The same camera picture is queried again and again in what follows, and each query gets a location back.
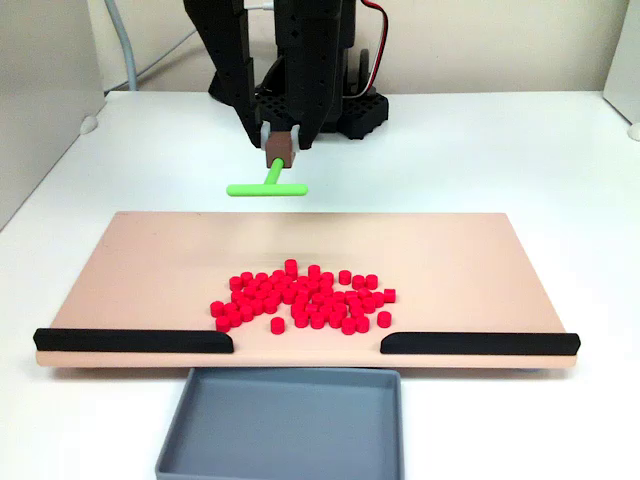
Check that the red plastic cylinder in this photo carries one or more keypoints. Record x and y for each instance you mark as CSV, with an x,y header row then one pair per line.
x,y
246,313
301,320
317,321
327,278
358,281
371,281
390,295
348,326
363,325
235,283
261,278
384,319
222,323
378,299
217,308
344,276
277,325
291,266
314,272
335,320
246,278
234,318

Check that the pink board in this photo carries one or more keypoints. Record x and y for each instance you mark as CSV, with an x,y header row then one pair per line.
x,y
150,260

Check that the grey plastic tray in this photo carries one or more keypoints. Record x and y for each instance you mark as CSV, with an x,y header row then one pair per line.
x,y
280,430

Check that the black foam rail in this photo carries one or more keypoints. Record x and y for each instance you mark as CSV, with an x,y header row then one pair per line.
x,y
480,343
130,341

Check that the white rubber bumper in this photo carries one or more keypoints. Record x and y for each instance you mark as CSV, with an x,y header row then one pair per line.
x,y
634,131
89,124

